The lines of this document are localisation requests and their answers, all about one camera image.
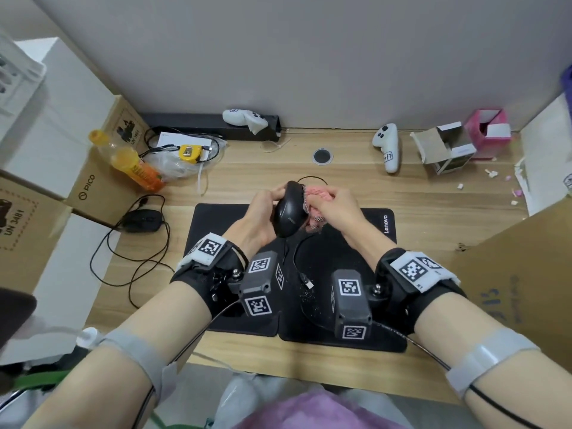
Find person's right hand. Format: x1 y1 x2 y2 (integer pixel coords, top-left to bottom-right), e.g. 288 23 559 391
308 186 390 269

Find person's left hand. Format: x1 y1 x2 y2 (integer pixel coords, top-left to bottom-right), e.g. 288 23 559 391
223 182 289 260

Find black mouse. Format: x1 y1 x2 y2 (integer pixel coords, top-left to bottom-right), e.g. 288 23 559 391
273 181 309 240
121 209 164 234

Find pink cleaning cloth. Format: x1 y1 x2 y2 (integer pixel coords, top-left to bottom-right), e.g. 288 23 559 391
301 184 336 231

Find black mouse pad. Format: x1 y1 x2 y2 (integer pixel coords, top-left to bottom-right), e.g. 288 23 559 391
184 203 287 338
278 207 408 353

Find person's right forearm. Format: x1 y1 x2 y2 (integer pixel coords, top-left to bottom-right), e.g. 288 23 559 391
413 292 572 429

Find person's left forearm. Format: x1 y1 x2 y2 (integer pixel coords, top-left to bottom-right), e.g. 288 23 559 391
22 281 213 429

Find person's purple shirt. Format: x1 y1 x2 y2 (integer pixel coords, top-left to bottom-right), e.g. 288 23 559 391
234 390 403 429

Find white controller with label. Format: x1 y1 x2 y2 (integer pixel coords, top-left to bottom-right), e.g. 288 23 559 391
372 123 400 175

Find clear plastic bag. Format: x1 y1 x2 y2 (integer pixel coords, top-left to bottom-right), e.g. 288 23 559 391
145 138 229 180

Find small open cardboard box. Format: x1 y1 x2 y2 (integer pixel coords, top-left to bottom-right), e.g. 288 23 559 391
409 122 478 176

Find white paper sheet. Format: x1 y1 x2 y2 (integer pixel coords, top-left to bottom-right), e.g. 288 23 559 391
156 131 215 150

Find long black bar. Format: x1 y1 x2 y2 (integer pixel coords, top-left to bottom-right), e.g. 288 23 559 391
138 112 282 142

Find orange juice bottle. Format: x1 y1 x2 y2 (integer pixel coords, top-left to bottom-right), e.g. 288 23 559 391
88 129 165 192

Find scattered white crumbs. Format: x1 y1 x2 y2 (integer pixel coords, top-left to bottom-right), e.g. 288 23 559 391
455 169 524 206

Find pink box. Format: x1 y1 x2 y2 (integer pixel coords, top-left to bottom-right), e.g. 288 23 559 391
463 108 512 150

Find cardboard box with round logo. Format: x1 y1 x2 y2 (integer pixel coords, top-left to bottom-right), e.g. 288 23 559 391
64 94 151 228

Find cardboard box with dark writing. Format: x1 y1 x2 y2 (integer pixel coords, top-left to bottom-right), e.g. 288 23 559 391
451 198 572 353

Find white board panel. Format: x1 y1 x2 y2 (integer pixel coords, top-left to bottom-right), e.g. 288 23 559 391
0 214 122 367

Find white paper bag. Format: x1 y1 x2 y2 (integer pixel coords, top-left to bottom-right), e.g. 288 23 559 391
514 93 572 217

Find large cardboard box red-dotted label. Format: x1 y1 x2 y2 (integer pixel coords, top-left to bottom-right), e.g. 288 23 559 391
0 169 72 296

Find green strip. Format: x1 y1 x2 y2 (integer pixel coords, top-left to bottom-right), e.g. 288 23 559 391
11 370 68 391

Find white slatted crate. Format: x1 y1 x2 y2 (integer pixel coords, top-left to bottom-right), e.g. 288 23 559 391
0 26 48 144

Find black wrist camera with markers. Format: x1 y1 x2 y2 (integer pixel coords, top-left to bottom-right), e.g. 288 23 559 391
239 250 287 318
330 269 374 341

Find black wrist strap white marker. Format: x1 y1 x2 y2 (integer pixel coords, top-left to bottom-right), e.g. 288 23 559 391
374 247 468 335
170 233 249 316

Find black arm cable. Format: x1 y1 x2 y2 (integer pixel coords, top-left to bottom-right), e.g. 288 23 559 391
371 321 572 429
133 301 244 429

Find thin black cable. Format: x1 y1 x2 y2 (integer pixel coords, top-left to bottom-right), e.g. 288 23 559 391
142 127 222 164

